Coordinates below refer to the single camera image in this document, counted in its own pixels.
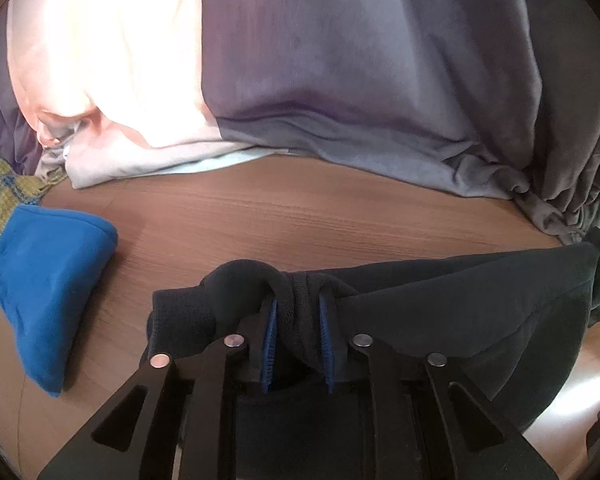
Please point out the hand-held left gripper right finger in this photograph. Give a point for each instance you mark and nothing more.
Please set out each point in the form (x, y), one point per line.
(328, 340)

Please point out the black pants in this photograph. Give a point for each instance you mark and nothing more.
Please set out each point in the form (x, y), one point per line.
(480, 310)

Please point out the blue folded cloth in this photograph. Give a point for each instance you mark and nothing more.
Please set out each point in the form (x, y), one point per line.
(50, 290)

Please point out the grey purple garment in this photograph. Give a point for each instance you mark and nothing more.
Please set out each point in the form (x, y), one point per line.
(330, 60)

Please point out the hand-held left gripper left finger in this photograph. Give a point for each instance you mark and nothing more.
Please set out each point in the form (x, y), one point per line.
(268, 340)

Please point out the yellow blue woven cloth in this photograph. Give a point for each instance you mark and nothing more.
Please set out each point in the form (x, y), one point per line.
(0, 195)

